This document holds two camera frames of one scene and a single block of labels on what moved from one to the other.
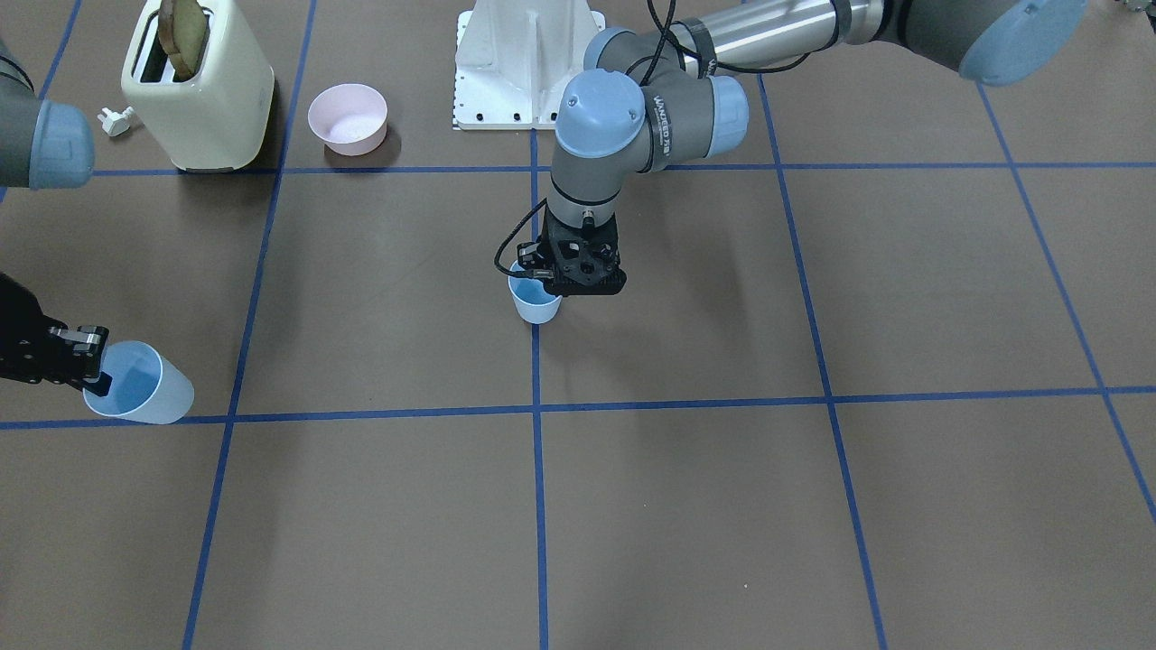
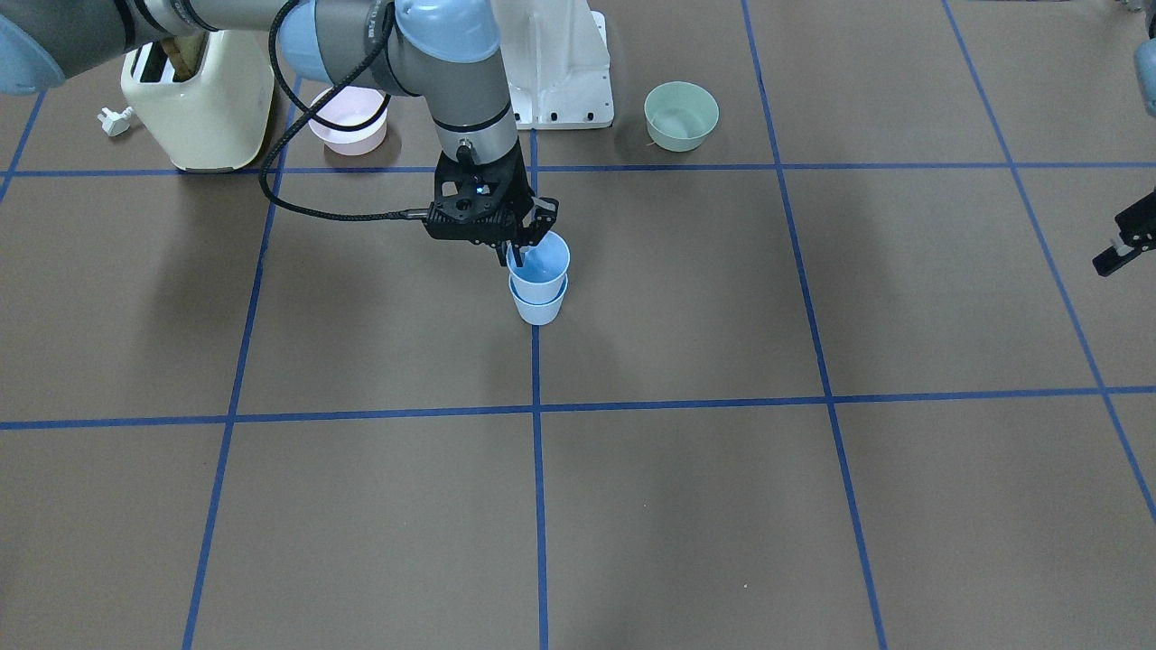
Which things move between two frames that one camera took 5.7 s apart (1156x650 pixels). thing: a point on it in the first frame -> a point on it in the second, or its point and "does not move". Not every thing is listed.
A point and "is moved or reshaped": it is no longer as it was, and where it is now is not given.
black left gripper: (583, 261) -> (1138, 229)
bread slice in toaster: (182, 27) does not move
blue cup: (534, 303) does not move
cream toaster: (195, 73) does not move
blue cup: (144, 387) is moved or reshaped
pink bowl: (349, 118) does not move
